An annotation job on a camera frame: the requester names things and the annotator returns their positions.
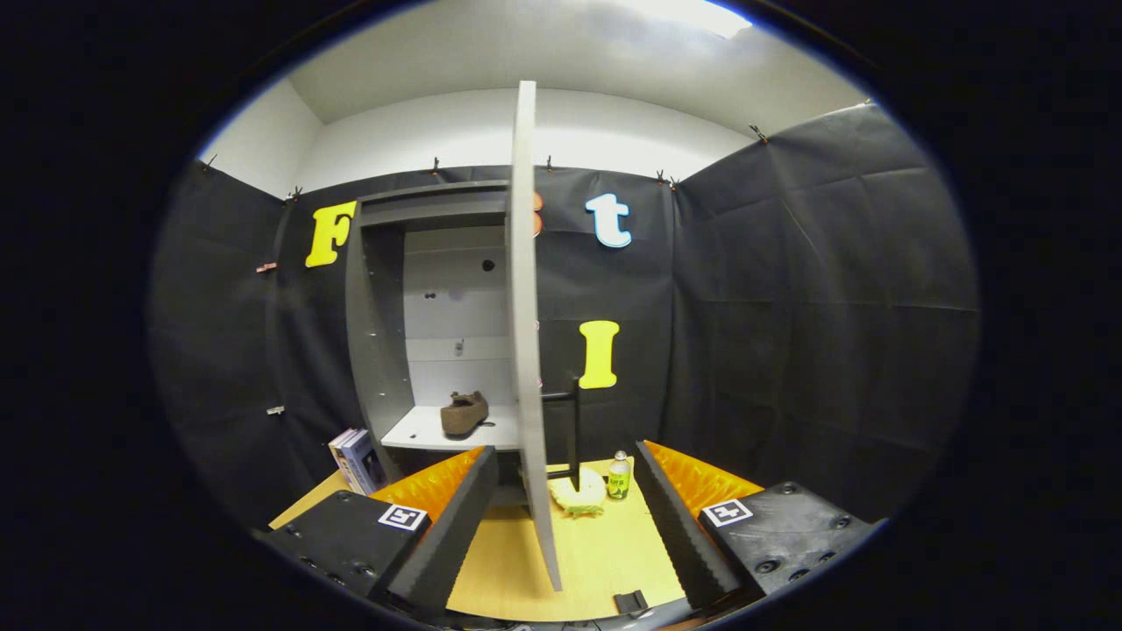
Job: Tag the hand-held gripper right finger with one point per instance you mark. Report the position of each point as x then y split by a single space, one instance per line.
679 535

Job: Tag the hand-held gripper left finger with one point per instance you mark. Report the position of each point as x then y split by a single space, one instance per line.
451 535

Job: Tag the brown fuzzy shoe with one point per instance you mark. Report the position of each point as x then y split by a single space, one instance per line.
465 414

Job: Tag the grey shoe cabinet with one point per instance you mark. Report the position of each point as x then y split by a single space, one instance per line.
456 307

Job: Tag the beige shoe cabinet door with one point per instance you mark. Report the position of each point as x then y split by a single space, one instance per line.
524 307

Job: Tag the green drink bottle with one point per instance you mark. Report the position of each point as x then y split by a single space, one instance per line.
620 478

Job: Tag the small black clamp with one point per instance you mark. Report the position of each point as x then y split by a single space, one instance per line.
630 602

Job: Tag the blue-cover book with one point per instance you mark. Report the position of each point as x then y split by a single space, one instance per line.
364 460

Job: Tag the black backdrop cloth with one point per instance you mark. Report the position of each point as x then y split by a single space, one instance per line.
789 307

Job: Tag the ceiling light strip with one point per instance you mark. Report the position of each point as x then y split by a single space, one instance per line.
692 13

